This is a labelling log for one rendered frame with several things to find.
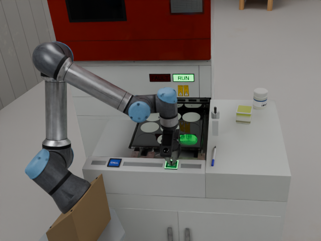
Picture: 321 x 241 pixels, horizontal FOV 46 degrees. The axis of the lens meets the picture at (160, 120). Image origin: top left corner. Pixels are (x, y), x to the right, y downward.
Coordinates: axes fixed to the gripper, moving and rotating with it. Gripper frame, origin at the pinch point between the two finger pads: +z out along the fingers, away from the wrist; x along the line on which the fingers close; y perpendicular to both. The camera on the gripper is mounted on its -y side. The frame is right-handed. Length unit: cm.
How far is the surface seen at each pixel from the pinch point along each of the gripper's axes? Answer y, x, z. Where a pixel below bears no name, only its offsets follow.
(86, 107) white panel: 59, 59, 7
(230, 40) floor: 395, -32, 97
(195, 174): -3.9, -10.7, 2.1
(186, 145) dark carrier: 24.2, -4.0, 7.4
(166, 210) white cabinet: -3.9, 3.1, 24.3
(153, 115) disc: 51, 17, 7
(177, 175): -3.9, -2.9, 2.8
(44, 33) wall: 292, 193, 44
